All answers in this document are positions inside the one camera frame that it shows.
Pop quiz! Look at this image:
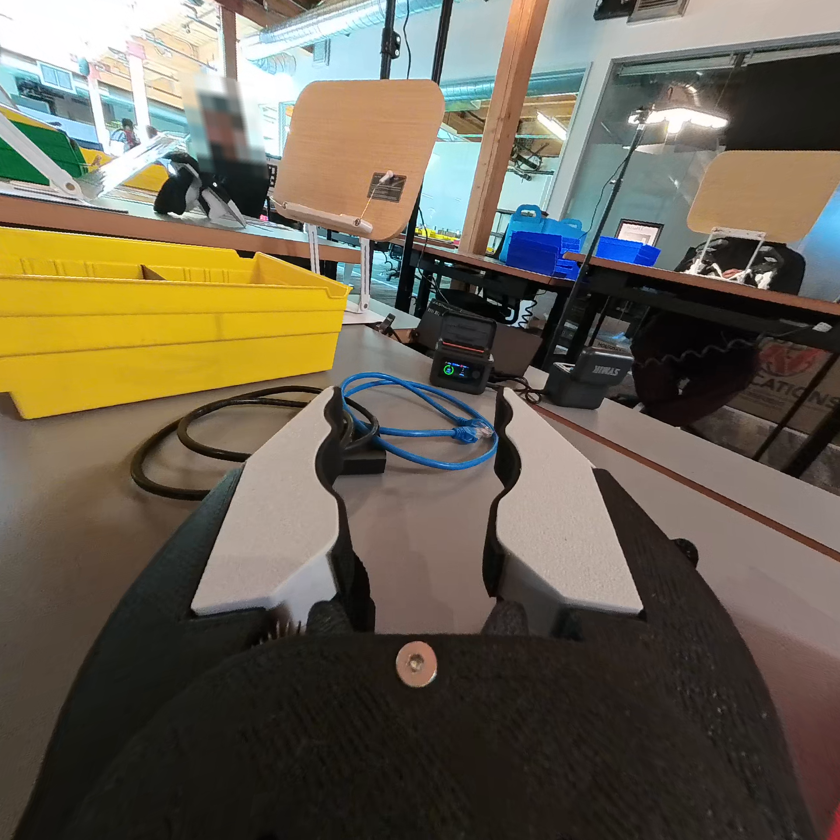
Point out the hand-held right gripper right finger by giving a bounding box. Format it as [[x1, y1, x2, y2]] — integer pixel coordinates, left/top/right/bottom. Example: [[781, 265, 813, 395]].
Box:
[[482, 387, 645, 634]]

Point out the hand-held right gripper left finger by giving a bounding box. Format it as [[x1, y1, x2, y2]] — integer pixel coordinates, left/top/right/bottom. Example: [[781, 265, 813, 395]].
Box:
[[190, 386, 378, 634]]

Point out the black ethernet splitter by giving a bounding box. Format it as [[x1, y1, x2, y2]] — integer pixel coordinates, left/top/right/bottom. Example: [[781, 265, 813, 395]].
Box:
[[338, 430, 388, 476]]

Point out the black ethernet cable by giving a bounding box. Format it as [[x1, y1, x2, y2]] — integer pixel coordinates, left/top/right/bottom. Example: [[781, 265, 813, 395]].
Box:
[[130, 386, 388, 501]]

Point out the black battery charger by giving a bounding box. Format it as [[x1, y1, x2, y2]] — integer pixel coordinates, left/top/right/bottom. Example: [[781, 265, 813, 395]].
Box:
[[546, 346, 634, 409]]

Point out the yellow plastic bin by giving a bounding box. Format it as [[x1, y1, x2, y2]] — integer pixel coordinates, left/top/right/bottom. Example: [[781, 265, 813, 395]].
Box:
[[0, 226, 352, 421]]

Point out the black charging case with screen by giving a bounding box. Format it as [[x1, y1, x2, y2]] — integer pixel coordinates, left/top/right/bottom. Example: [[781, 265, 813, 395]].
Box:
[[430, 311, 497, 395]]

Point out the wooden table with black legs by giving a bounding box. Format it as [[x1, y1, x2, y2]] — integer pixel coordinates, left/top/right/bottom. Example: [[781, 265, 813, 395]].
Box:
[[563, 252, 840, 480], [387, 236, 578, 368]]

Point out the tall blue bin stack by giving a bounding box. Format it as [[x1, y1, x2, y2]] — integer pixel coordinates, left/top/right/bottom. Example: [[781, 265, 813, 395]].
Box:
[[499, 205, 586, 280]]

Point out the printed cardboard box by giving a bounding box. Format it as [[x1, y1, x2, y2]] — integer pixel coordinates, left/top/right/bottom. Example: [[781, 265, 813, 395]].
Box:
[[725, 335, 840, 437]]

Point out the low blue plastic bin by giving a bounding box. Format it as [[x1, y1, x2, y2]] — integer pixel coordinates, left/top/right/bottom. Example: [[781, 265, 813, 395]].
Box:
[[594, 236, 662, 268]]

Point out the framed tag sign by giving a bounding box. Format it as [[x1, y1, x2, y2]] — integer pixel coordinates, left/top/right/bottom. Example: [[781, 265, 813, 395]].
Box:
[[616, 220, 665, 253]]

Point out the black tripod stand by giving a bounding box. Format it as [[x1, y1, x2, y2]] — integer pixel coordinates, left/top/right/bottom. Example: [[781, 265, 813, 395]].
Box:
[[541, 108, 657, 378]]

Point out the long wooden desk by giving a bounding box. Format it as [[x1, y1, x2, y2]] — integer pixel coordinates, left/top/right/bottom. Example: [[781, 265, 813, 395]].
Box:
[[0, 193, 395, 283]]

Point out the black printed hoodie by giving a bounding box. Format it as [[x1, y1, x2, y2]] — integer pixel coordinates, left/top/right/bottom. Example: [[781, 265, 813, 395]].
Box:
[[676, 238, 807, 296]]

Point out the labelled wooden board stand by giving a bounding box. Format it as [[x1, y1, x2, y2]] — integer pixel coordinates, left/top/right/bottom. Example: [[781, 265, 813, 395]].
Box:
[[270, 80, 447, 317]]

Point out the plain wooden board stand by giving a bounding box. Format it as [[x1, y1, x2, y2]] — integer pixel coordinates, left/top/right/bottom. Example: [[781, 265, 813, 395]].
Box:
[[686, 150, 840, 286]]

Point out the wooden pillar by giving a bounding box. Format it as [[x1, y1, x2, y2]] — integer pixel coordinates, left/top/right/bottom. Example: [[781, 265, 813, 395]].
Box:
[[458, 0, 551, 257]]

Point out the green plastic bin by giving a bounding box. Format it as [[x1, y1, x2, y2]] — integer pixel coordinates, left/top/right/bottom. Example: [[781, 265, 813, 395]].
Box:
[[0, 108, 89, 183]]

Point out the blue ethernet cable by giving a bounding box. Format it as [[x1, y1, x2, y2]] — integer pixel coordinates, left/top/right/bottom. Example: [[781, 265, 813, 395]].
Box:
[[341, 372, 500, 470]]

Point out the black coiled cable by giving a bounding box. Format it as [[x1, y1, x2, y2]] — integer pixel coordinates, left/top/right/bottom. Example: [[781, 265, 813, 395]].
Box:
[[650, 344, 759, 371]]

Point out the silver air duct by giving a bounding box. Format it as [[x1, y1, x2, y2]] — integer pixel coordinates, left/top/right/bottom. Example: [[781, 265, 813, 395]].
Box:
[[243, 0, 395, 63]]

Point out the wall air vent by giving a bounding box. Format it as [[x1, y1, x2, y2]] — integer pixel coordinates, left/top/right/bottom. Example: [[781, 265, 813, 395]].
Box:
[[626, 0, 690, 25]]

